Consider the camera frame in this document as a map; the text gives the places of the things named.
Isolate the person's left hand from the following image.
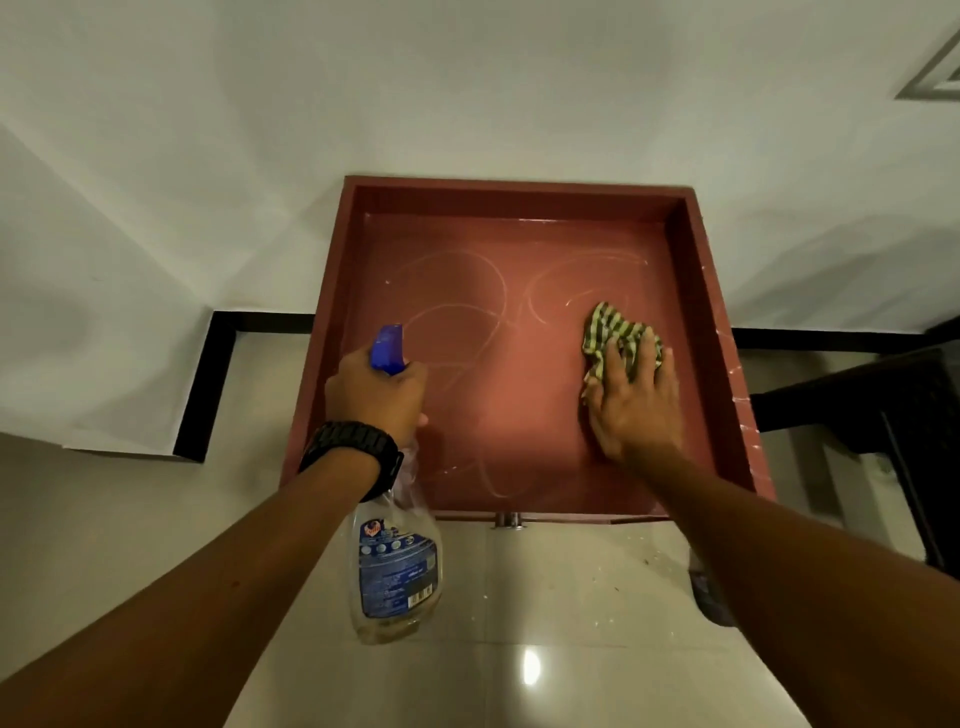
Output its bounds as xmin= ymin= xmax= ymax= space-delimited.
xmin=324 ymin=346 xmax=430 ymax=452

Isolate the person's right hand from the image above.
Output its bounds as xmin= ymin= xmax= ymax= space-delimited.
xmin=583 ymin=326 xmax=685 ymax=465

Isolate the green striped cleaning cloth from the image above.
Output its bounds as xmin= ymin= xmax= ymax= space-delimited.
xmin=581 ymin=301 xmax=666 ymax=385

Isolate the clear spray bottle blue nozzle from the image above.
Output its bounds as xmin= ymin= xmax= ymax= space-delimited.
xmin=346 ymin=324 xmax=445 ymax=646

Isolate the person's right forearm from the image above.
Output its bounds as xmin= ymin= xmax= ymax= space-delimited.
xmin=624 ymin=441 xmax=960 ymax=728

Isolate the person's left forearm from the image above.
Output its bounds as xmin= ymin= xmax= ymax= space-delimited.
xmin=0 ymin=448 xmax=381 ymax=728

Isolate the black wristwatch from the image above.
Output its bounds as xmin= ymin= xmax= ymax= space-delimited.
xmin=298 ymin=420 xmax=405 ymax=504

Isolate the red-brown open drawer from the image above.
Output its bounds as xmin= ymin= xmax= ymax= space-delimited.
xmin=279 ymin=175 xmax=778 ymax=526

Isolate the black skirting board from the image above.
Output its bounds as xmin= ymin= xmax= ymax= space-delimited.
xmin=173 ymin=310 xmax=316 ymax=464
xmin=731 ymin=315 xmax=960 ymax=355

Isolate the dark wooden furniture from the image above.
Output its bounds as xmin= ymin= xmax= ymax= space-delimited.
xmin=750 ymin=346 xmax=960 ymax=580

